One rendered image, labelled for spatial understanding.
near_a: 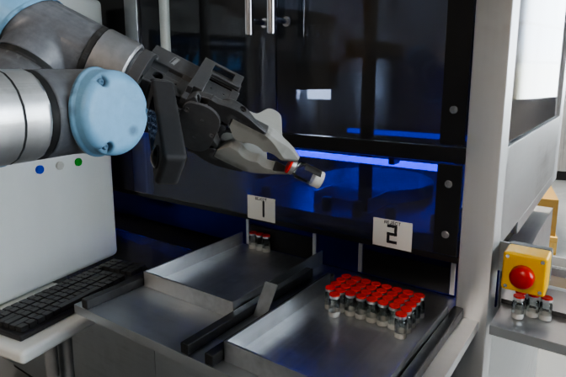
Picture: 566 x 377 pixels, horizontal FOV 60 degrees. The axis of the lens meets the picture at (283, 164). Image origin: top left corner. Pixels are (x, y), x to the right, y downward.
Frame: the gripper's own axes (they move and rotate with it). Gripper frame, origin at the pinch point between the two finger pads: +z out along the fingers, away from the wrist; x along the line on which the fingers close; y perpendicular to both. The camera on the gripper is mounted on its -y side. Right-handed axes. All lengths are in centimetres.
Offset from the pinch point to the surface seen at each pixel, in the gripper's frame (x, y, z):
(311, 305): 43, 11, 24
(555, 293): 18, 20, 63
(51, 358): 121, 8, -22
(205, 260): 67, 26, 3
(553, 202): 145, 243, 239
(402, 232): 26.6, 25.2, 33.7
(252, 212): 54, 36, 8
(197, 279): 61, 16, 2
